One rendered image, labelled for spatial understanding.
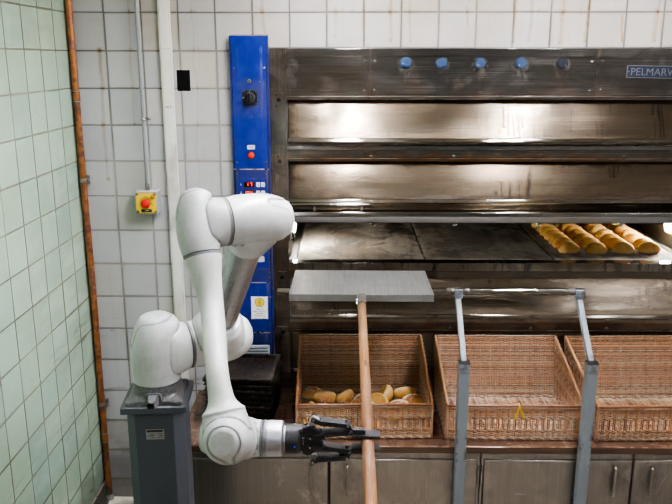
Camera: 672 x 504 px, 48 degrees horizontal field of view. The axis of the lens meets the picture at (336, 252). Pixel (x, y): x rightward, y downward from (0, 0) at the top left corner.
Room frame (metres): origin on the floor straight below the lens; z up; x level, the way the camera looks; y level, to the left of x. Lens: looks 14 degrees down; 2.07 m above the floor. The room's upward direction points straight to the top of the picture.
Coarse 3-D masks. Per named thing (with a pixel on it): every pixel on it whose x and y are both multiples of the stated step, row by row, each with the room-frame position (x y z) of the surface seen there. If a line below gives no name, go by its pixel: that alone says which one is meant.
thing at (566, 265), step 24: (312, 264) 3.26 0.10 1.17; (336, 264) 3.26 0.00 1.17; (360, 264) 3.26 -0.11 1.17; (384, 264) 3.26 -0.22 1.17; (408, 264) 3.26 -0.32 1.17; (432, 264) 3.26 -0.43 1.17; (456, 264) 3.26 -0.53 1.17; (480, 264) 3.26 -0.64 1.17; (504, 264) 3.25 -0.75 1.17; (528, 264) 3.25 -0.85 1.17; (552, 264) 3.25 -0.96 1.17; (576, 264) 3.25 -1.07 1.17; (600, 264) 3.25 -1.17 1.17; (624, 264) 3.25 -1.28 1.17; (648, 264) 3.25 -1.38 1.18
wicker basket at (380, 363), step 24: (312, 336) 3.23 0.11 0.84; (336, 336) 3.23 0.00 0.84; (384, 336) 3.23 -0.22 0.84; (408, 336) 3.23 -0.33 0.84; (312, 360) 3.20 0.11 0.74; (336, 360) 3.20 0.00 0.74; (384, 360) 3.21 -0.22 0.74; (408, 360) 3.20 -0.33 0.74; (312, 384) 3.18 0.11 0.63; (336, 384) 3.17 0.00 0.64; (384, 384) 3.17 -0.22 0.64; (312, 408) 2.77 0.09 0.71; (336, 408) 2.77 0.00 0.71; (360, 408) 2.77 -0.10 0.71; (384, 408) 2.77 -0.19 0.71; (408, 408) 2.77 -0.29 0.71; (432, 408) 2.77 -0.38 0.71; (384, 432) 2.77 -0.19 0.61; (408, 432) 2.77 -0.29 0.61; (432, 432) 2.77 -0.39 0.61
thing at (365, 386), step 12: (360, 312) 2.55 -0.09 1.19; (360, 324) 2.45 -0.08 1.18; (360, 336) 2.35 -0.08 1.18; (360, 348) 2.26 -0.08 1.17; (360, 360) 2.17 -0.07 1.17; (360, 372) 2.09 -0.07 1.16; (360, 384) 2.02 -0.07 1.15; (372, 420) 1.82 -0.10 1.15; (372, 444) 1.69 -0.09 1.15; (372, 456) 1.63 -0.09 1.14; (372, 468) 1.58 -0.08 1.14; (372, 480) 1.53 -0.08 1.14; (372, 492) 1.49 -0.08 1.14
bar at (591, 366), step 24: (288, 288) 2.90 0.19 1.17; (432, 288) 2.89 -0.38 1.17; (456, 288) 2.89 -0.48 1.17; (480, 288) 2.89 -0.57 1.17; (504, 288) 2.89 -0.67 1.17; (528, 288) 2.89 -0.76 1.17; (552, 288) 2.89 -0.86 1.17; (576, 288) 2.89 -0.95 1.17; (456, 312) 2.85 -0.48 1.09; (456, 408) 2.69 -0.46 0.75; (456, 432) 2.66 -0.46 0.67; (456, 456) 2.66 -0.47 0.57; (456, 480) 2.66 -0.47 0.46; (576, 480) 2.67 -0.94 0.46
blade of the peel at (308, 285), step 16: (304, 272) 3.08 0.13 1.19; (320, 272) 3.08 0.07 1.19; (336, 272) 3.08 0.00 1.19; (352, 272) 3.08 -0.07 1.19; (368, 272) 3.08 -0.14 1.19; (384, 272) 3.08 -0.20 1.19; (400, 272) 3.08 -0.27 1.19; (416, 272) 3.08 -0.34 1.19; (304, 288) 2.88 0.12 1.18; (320, 288) 2.88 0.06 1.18; (336, 288) 2.88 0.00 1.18; (352, 288) 2.88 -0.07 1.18; (368, 288) 2.88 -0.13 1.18; (384, 288) 2.88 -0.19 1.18; (400, 288) 2.88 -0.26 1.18; (416, 288) 2.88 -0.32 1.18
